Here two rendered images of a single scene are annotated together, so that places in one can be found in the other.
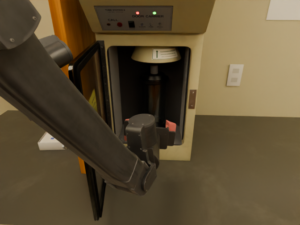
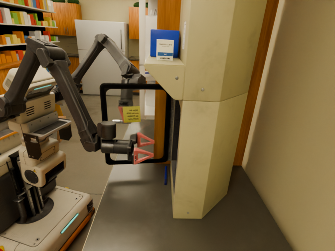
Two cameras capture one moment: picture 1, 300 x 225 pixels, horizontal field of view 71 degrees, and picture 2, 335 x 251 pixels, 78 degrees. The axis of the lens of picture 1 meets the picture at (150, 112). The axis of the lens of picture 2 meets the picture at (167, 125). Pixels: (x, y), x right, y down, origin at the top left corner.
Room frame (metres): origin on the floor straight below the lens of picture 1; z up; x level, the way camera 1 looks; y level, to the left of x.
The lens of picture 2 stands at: (0.55, -0.74, 1.59)
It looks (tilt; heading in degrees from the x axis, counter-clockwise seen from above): 24 degrees down; 84
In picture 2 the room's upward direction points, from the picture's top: 3 degrees clockwise
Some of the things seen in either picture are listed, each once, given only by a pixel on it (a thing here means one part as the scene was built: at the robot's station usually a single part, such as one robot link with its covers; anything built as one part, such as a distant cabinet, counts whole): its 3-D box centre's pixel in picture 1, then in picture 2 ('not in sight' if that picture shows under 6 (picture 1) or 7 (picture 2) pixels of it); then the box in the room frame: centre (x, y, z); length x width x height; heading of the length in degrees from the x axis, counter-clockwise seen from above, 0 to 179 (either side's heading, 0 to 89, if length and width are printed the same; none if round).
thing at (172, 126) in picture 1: (162, 129); (141, 152); (0.52, -0.03, 1.16); 0.09 x 0.07 x 0.07; 177
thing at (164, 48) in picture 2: not in sight; (164, 50); (0.60, -0.03, 1.54); 0.05 x 0.05 x 0.06; 1
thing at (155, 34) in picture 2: not in sight; (164, 43); (0.60, 0.09, 1.56); 0.10 x 0.10 x 0.09; 87
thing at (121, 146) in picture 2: (148, 141); (124, 147); (0.45, 0.00, 1.16); 0.10 x 0.07 x 0.07; 87
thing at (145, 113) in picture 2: (97, 124); (137, 126); (0.50, 0.14, 1.19); 0.30 x 0.01 x 0.40; 4
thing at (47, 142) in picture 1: (62, 138); not in sight; (0.78, 0.38, 0.96); 0.16 x 0.12 x 0.04; 93
